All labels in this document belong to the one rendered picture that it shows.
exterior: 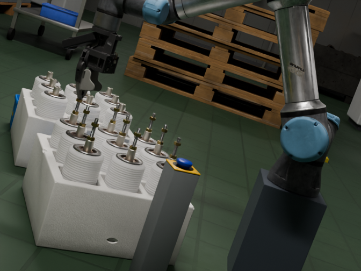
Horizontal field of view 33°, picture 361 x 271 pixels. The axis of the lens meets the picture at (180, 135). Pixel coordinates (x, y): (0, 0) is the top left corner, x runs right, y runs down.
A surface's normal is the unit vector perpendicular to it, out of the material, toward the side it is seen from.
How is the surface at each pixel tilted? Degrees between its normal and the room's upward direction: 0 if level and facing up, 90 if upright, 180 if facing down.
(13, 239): 0
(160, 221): 90
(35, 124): 90
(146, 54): 90
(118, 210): 90
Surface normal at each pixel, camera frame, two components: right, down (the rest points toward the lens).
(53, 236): 0.33, 0.32
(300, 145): -0.31, 0.23
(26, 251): 0.32, -0.92
